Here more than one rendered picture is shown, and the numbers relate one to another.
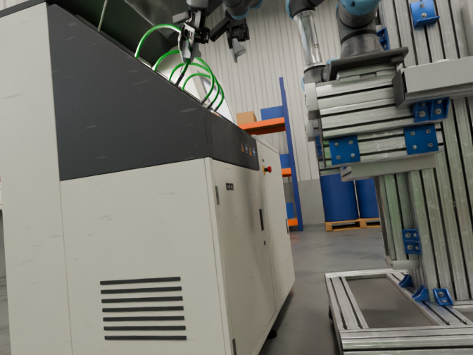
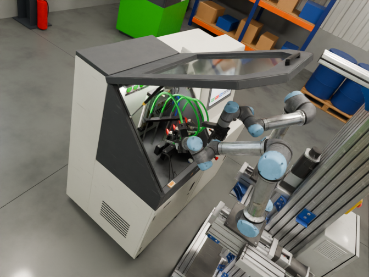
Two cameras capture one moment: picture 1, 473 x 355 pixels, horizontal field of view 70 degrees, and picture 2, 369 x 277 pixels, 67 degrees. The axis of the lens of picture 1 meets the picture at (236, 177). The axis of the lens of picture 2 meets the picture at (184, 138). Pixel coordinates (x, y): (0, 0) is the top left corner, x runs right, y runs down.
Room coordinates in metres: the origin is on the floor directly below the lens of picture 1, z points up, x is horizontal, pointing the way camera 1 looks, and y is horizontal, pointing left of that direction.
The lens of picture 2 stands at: (-0.06, 0.01, 2.36)
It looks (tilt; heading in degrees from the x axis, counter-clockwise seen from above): 39 degrees down; 4
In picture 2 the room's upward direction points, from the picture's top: 23 degrees clockwise
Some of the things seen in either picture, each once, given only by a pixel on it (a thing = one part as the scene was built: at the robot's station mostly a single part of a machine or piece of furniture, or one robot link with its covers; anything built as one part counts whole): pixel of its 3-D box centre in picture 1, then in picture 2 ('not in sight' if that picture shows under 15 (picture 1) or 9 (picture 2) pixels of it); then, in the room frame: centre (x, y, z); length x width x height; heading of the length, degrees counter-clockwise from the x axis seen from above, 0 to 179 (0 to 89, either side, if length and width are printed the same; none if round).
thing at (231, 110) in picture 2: not in sight; (229, 111); (1.36, -0.07, 1.53); 0.09 x 0.08 x 0.11; 129
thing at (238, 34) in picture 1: (236, 26); (219, 132); (1.36, -0.07, 1.37); 0.09 x 0.08 x 0.12; 74
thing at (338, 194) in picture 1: (356, 197); (341, 84); (6.04, -2.08, 0.51); 1.20 x 0.85 x 1.02; 77
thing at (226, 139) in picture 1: (233, 146); (185, 175); (1.38, 0.00, 0.87); 0.62 x 0.04 x 0.16; 164
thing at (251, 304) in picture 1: (249, 251); (171, 209); (1.37, -0.02, 0.44); 0.65 x 0.02 x 0.68; 164
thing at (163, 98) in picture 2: not in sight; (166, 93); (1.75, 0.41, 1.20); 0.13 x 0.03 x 0.31; 164
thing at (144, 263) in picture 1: (186, 267); (145, 190); (1.45, 0.26, 0.39); 0.70 x 0.58 x 0.79; 164
